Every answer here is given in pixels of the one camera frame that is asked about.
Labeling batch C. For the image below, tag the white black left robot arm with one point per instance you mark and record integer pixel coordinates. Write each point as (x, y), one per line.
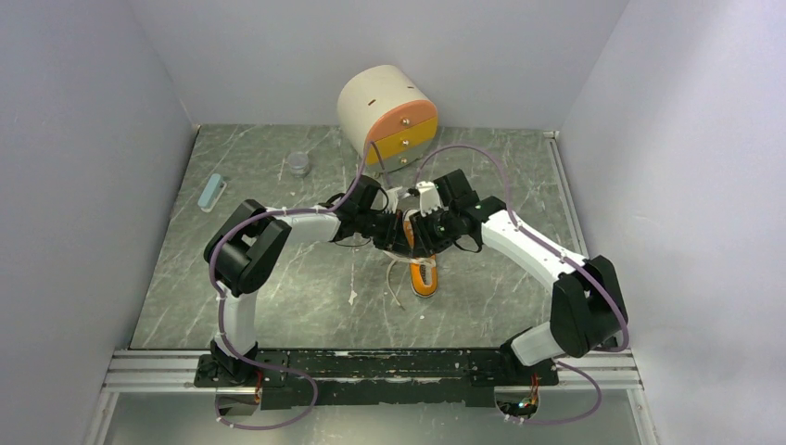
(245, 250)

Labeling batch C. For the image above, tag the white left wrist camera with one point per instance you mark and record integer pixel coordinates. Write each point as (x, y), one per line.
(399, 193)

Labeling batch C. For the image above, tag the light blue eraser block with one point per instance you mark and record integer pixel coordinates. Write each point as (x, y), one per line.
(211, 192)

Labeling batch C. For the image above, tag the round cream drawer cabinet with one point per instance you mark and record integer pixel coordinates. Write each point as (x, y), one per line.
(386, 118)

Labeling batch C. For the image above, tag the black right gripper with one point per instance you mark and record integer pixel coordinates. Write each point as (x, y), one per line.
(424, 244)

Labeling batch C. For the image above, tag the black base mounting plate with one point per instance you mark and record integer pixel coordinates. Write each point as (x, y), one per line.
(295, 378)

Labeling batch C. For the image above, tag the aluminium rail frame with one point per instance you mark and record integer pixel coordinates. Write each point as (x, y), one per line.
(172, 372)

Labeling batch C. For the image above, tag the orange canvas sneaker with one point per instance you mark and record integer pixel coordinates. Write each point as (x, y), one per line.
(423, 273)

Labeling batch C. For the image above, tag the small clear round jar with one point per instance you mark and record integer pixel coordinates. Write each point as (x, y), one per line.
(299, 164)

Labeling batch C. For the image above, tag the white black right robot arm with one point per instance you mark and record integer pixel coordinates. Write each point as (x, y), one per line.
(587, 307)

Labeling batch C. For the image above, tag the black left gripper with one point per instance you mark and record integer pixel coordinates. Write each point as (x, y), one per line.
(394, 237)

